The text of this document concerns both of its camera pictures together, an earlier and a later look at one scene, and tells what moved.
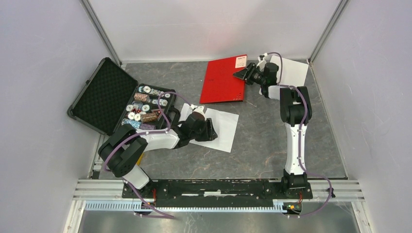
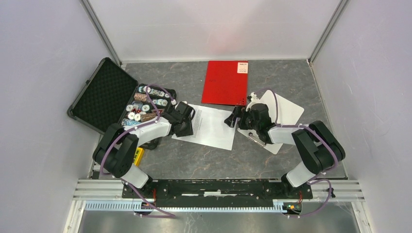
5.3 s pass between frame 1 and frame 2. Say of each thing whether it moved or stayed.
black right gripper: moved
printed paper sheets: stayed
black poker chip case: stayed
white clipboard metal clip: moved
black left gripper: moved
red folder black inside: stayed
